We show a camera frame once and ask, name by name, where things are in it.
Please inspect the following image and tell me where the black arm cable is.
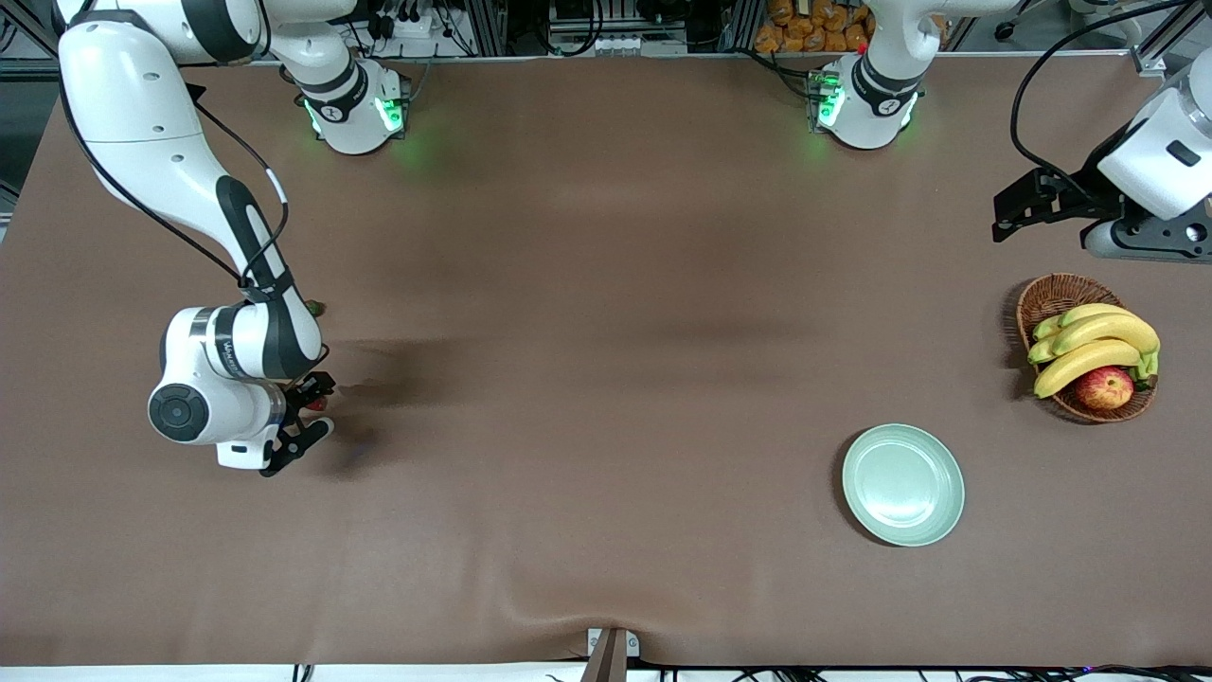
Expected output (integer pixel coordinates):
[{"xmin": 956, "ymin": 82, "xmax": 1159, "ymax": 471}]
[
  {"xmin": 57, "ymin": 19, "xmax": 332, "ymax": 380},
  {"xmin": 1009, "ymin": 0, "xmax": 1194, "ymax": 205}
]

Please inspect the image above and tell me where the metal table clamp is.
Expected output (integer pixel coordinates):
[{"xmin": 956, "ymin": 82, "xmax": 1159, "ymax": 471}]
[{"xmin": 579, "ymin": 627, "xmax": 641, "ymax": 682}]

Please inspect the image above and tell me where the aluminium frame corner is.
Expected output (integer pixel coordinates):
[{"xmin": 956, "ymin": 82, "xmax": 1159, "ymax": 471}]
[{"xmin": 1132, "ymin": 38, "xmax": 1175, "ymax": 77}]

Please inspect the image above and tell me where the brown table cover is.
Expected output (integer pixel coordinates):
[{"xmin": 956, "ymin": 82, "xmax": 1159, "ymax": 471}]
[{"xmin": 0, "ymin": 55, "xmax": 1212, "ymax": 667}]

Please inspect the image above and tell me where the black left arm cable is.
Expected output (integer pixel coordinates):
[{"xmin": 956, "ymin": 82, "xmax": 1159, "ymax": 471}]
[{"xmin": 1009, "ymin": 0, "xmax": 1194, "ymax": 205}]

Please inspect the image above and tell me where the aluminium frame post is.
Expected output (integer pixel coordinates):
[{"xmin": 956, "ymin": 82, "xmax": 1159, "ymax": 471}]
[{"xmin": 462, "ymin": 0, "xmax": 509, "ymax": 58}]

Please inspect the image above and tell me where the orange bread rolls pile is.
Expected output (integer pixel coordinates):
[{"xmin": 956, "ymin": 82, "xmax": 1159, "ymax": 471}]
[{"xmin": 754, "ymin": 0, "xmax": 874, "ymax": 54}]

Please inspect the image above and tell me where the red apple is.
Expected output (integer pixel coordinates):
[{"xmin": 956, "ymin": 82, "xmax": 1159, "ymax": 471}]
[{"xmin": 1074, "ymin": 366, "xmax": 1135, "ymax": 411}]

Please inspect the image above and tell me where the brown wicker basket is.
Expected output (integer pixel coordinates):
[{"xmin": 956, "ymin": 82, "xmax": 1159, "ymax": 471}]
[{"xmin": 1015, "ymin": 273, "xmax": 1159, "ymax": 424}]

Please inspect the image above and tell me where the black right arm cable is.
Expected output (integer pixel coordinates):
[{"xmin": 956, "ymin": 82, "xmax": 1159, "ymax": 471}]
[{"xmin": 57, "ymin": 19, "xmax": 332, "ymax": 380}]

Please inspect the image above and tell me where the pale green round plate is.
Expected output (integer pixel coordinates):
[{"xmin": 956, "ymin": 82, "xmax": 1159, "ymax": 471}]
[{"xmin": 842, "ymin": 422, "xmax": 966, "ymax": 547}]

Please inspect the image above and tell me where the white power strip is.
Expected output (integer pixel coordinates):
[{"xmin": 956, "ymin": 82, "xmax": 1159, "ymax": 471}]
[{"xmin": 371, "ymin": 5, "xmax": 448, "ymax": 41}]

